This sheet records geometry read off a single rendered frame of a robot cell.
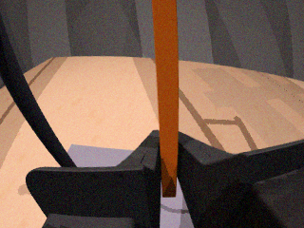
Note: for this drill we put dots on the grey metal wire frame stand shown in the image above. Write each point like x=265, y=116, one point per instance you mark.
x=174, y=212

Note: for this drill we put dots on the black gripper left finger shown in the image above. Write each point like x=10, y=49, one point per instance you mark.
x=132, y=189

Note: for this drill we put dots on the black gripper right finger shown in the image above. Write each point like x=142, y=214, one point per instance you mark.
x=215, y=183

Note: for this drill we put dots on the orange handle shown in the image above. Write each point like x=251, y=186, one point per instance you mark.
x=165, y=36

